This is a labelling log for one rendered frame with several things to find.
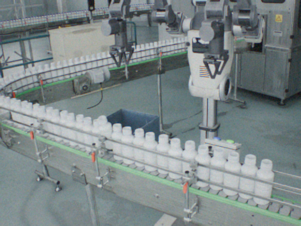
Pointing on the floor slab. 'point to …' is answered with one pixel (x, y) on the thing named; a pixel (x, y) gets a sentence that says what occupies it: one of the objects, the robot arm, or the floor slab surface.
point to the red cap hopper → (21, 41)
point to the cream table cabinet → (79, 43)
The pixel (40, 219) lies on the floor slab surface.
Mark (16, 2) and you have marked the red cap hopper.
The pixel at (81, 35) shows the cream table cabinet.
